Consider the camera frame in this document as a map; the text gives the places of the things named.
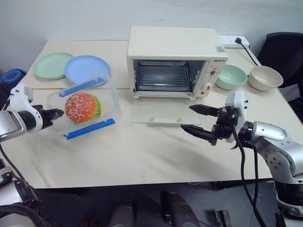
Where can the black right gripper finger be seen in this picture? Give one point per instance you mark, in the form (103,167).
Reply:
(203,110)
(201,133)

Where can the cream tablecloth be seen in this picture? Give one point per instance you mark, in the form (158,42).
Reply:
(142,153)

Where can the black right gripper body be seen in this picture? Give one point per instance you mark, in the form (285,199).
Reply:
(225,123)

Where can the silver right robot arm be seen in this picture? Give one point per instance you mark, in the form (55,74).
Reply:
(272,132)

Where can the green plastic plate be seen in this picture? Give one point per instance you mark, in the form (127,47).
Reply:
(49,65)

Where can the dark grey rounded shape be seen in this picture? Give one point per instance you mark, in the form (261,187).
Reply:
(123,214)
(180,210)

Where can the blue plastic plate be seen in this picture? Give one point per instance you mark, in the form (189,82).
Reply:
(85,67)

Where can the cream plastic bowl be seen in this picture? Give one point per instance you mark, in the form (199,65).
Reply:
(265,79)

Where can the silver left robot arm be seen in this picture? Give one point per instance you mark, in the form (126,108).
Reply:
(10,123)

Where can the white power strip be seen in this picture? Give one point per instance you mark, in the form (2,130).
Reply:
(227,40)

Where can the clear container with blue clips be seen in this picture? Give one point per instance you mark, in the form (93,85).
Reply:
(109,99)

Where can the black office chair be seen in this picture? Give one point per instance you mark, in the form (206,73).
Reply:
(284,52)

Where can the green plastic bowl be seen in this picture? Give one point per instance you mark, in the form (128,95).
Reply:
(230,78)

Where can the glass toaster oven door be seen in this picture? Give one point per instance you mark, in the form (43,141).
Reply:
(165,113)

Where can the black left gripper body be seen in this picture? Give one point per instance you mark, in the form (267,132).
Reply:
(43,117)

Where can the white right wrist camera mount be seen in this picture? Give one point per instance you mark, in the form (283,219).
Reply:
(239,104)

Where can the toy hamburger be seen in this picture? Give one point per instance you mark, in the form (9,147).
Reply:
(80,106)

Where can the cream toaster oven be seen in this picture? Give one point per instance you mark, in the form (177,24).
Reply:
(170,42)

